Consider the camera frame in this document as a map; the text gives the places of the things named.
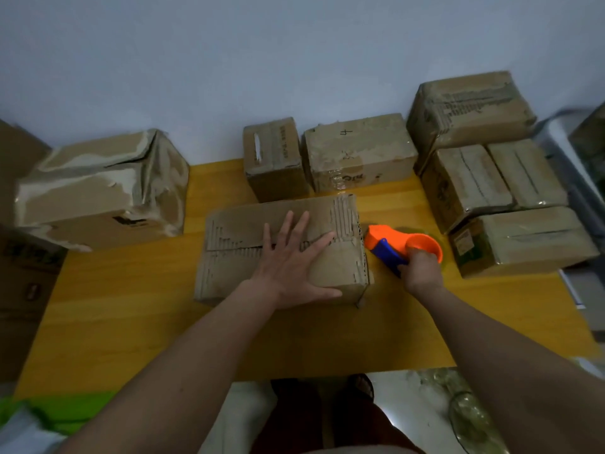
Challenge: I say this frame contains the person's left hand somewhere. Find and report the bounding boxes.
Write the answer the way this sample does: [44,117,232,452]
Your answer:
[245,211,343,311]

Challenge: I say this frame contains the person's right hand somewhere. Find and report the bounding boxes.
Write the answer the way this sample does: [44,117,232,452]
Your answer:
[398,247,445,299]

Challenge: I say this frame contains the orange and blue tape dispenser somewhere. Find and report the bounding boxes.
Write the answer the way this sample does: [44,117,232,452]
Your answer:
[363,224,444,279]

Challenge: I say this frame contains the torn corrugated cardboard box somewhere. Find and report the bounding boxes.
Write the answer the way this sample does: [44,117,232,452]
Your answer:
[194,193,375,309]

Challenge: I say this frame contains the person's right forearm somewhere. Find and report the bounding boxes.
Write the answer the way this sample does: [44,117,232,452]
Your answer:
[410,284,605,454]

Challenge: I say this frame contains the person's left forearm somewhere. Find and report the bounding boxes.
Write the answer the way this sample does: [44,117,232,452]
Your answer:
[54,281,280,454]

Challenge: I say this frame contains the small cardboard box white label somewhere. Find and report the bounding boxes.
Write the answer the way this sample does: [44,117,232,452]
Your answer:
[242,117,311,203]

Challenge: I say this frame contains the cardboard box with handwritten mark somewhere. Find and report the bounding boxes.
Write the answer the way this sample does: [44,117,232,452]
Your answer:
[302,113,419,195]

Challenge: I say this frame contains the person's black shoe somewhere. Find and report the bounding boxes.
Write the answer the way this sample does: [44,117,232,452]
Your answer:
[333,373,375,421]

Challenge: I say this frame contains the long cardboard box green label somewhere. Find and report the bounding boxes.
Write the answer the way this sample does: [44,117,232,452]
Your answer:
[448,206,600,279]

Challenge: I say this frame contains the person's brown shorts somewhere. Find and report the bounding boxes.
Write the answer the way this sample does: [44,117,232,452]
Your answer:
[302,404,426,454]

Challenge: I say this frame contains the large printed taped cardboard box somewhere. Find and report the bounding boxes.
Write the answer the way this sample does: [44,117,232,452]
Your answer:
[406,71,538,174]

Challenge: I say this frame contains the clear plastic bottle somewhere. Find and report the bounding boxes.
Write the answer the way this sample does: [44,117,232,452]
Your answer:
[420,368,512,454]

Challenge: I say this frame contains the white plastic chair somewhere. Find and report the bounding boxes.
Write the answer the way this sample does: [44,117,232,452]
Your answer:
[533,108,605,343]

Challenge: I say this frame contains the large crumpled taped cardboard box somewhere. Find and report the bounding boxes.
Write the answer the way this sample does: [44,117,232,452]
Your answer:
[13,128,191,253]

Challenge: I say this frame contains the dark cardboard box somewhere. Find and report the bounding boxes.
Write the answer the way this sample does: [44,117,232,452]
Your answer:
[568,103,605,185]

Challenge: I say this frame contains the printed brown cardboard box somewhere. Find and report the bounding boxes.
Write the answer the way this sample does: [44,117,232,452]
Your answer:
[0,225,68,384]

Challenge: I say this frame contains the plain brown cardboard box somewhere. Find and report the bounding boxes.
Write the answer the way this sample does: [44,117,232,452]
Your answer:
[0,119,53,227]

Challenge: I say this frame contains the green plastic bag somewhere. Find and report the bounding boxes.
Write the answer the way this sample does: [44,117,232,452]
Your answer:
[0,391,117,436]

